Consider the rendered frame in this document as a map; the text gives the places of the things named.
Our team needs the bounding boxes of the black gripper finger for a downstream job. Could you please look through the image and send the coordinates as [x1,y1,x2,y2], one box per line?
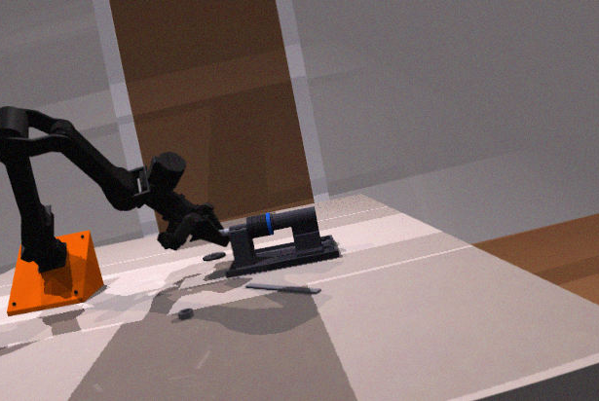
[208,211,230,243]
[189,217,228,247]

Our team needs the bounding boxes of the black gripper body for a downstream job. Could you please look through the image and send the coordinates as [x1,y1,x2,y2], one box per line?
[160,192,214,245]

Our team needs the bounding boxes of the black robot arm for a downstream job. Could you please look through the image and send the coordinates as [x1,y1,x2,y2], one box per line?
[0,106,186,273]

